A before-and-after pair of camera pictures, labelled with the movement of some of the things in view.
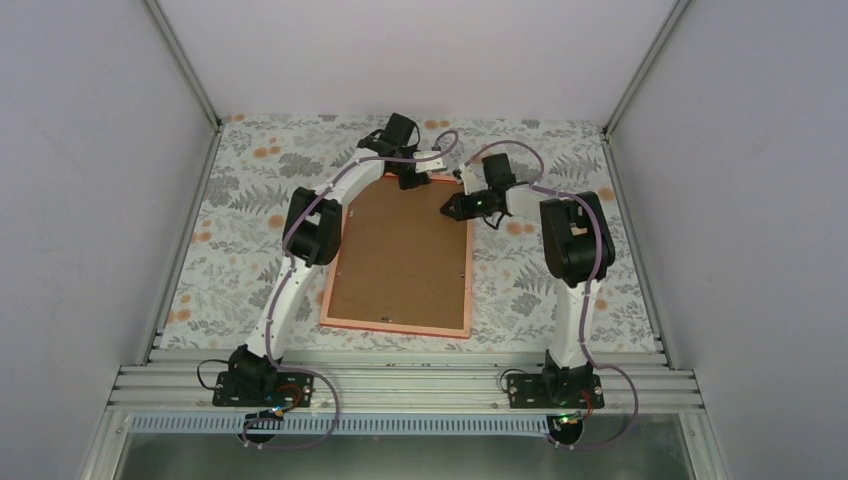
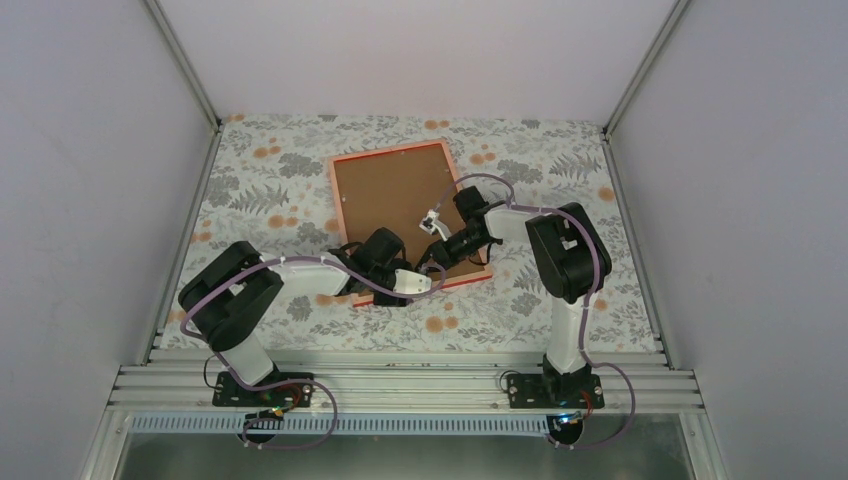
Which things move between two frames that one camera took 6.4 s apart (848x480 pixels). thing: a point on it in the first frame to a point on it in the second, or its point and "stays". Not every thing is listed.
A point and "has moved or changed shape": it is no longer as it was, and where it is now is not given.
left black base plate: [277, 389] stays
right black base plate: [554, 391] stays
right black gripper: [456, 199] to [441, 253]
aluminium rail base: [373, 377] stays
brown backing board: [401, 257] has moved or changed shape
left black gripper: [405, 183] to [390, 302]
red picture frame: [403, 264] has moved or changed shape
